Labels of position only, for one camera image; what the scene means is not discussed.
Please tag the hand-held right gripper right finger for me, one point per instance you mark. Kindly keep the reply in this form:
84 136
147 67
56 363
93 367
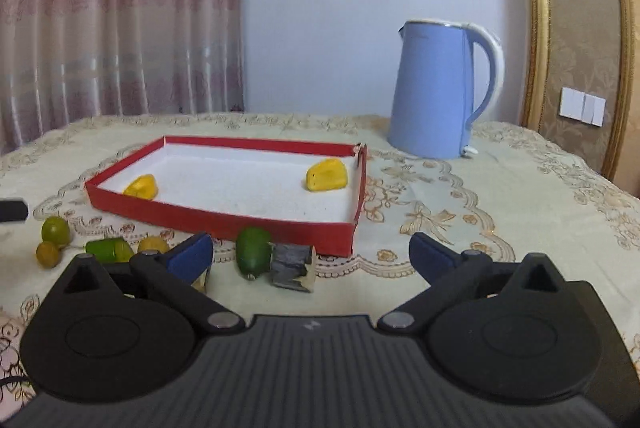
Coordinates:
430 256

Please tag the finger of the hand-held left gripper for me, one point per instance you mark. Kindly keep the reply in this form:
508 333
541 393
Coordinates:
12 211

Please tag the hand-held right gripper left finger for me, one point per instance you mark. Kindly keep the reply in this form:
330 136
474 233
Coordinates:
192 258

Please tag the brown round toy fruit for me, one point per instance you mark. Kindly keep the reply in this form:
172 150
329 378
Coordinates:
47 254

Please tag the green toy cucumber piece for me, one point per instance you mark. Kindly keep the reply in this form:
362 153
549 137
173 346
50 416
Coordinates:
252 253

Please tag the green toy block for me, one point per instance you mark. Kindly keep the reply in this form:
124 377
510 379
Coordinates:
109 250

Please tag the red shallow cardboard box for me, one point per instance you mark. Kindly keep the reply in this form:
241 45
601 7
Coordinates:
240 183

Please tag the chocolate toy cake slice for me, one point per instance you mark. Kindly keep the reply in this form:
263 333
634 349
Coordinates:
291 265

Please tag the cream coloured toy piece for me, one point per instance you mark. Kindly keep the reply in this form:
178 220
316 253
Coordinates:
202 282

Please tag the small yellow toy fruit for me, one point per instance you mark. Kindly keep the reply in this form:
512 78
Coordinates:
153 245

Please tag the green round toy fruit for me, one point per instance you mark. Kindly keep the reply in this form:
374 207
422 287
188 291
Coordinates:
55 229

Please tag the yellow toy mango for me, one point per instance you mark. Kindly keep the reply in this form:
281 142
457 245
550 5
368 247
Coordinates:
327 176
141 187

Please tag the embroidered beige tablecloth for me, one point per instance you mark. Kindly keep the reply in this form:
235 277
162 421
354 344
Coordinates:
500 198

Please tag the blue electric kettle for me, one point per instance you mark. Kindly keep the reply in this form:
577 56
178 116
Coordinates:
430 93

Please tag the pink patterned curtain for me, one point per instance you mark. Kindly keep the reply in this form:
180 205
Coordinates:
115 33

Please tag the gold trim moulding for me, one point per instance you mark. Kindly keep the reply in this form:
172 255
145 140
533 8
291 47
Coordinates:
537 8
622 58

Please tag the white wall switch panel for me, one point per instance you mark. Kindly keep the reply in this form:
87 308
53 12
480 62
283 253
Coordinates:
582 106

